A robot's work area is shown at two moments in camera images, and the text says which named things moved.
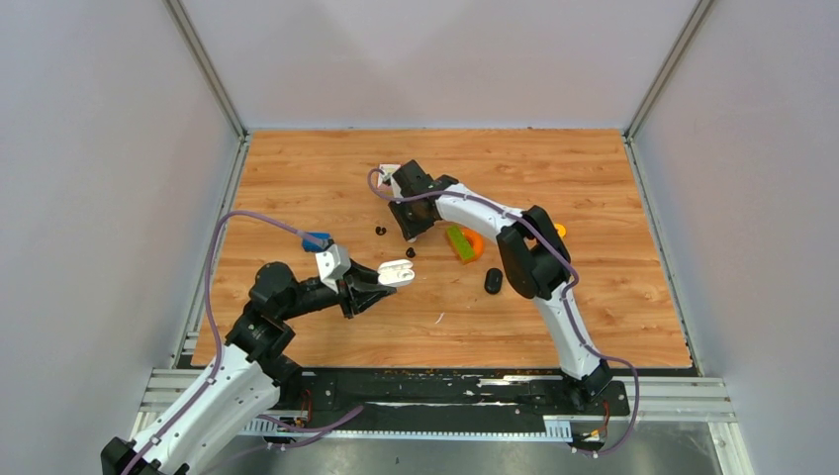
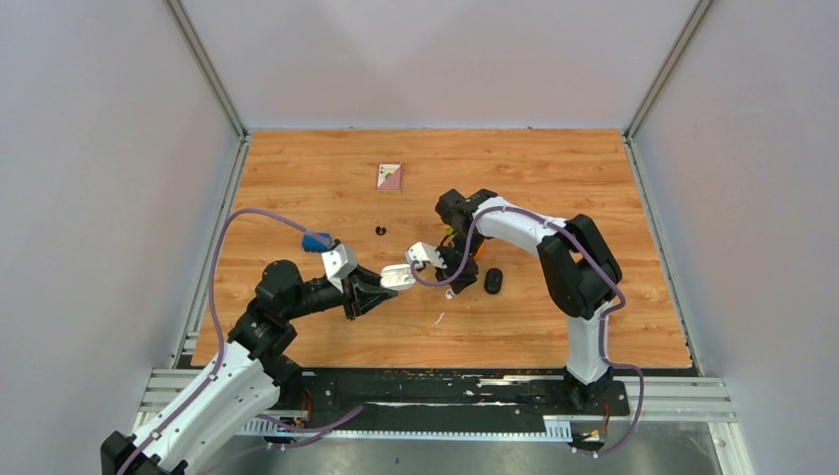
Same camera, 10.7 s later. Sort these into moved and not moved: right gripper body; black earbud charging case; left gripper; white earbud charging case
Moved: right gripper body
Not moved: white earbud charging case; left gripper; black earbud charging case
